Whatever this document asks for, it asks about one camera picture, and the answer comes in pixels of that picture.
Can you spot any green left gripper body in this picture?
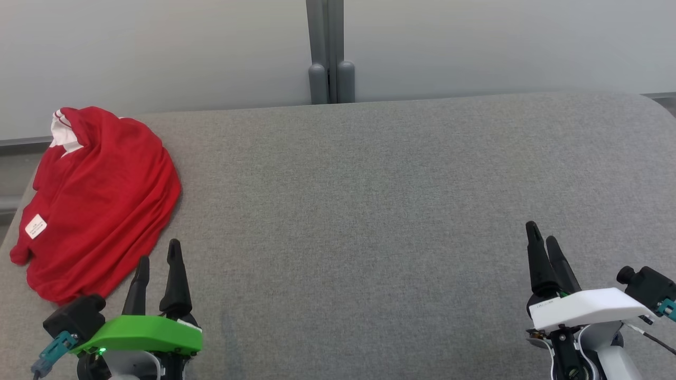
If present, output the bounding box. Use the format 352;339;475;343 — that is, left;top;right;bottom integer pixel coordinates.
71;314;204;355

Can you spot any grey double partition post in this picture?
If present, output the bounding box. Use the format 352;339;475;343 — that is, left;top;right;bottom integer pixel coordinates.
306;0;356;105

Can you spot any left camera cable teal plug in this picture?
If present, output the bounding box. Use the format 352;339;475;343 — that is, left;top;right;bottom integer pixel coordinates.
31;331;77;379

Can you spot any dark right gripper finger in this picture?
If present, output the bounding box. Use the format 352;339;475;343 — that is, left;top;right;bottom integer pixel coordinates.
525;221;560;299
546;236;581;296

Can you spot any red basketball jersey white trim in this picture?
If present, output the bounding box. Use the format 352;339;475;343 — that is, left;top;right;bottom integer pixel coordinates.
10;106;183;306

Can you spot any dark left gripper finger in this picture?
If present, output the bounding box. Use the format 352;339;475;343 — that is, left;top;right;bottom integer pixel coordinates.
159;239;193;320
121;256;151;317

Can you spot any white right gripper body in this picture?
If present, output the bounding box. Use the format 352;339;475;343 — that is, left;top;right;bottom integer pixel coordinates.
528;288;655;332

